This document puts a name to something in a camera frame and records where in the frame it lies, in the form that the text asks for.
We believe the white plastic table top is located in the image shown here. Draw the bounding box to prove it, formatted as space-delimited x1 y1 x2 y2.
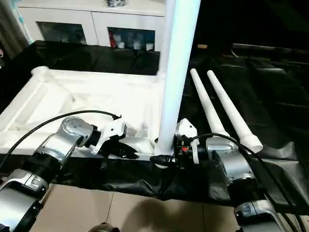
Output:
0 66 168 168

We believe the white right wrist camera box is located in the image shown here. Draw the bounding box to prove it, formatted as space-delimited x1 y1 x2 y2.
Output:
174 118 199 165

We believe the pale blue translucent object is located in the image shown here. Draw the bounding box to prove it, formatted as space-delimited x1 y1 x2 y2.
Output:
12 0 30 44

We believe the black mat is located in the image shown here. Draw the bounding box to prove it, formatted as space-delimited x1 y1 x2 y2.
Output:
0 40 309 216

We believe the large black furniture piece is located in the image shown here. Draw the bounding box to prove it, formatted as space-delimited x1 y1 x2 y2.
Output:
167 0 309 61

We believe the dark glass bowl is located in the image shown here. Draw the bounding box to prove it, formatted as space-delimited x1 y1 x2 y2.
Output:
107 0 127 8

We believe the black robot left foot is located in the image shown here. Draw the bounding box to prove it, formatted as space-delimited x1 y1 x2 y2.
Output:
89 223 119 232

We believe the white cabinet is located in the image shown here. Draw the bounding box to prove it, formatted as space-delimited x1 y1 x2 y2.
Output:
16 0 168 52

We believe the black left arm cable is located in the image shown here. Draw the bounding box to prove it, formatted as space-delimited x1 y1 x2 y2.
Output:
0 110 122 170

